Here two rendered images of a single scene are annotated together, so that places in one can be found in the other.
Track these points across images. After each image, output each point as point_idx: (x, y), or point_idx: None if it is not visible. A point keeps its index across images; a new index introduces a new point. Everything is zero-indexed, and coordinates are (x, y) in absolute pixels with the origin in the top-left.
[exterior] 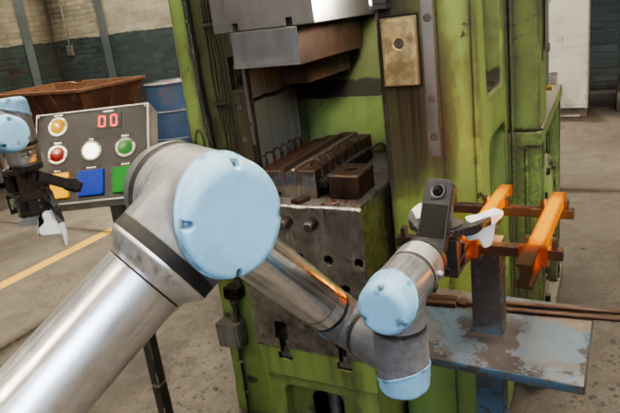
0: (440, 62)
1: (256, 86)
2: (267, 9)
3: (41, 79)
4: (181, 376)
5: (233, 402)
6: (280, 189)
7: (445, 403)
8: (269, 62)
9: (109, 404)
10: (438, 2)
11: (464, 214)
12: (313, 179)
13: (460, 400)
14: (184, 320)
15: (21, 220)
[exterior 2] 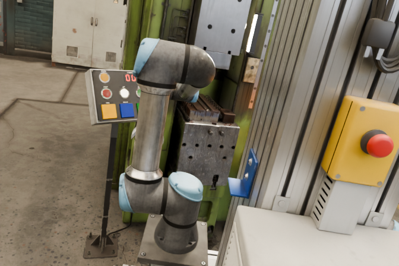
0: (260, 76)
1: None
2: (221, 45)
3: None
4: (72, 215)
5: (116, 221)
6: (202, 117)
7: (226, 198)
8: (215, 66)
9: (39, 238)
10: (266, 56)
11: None
12: (218, 114)
13: (231, 196)
14: (40, 186)
15: (135, 131)
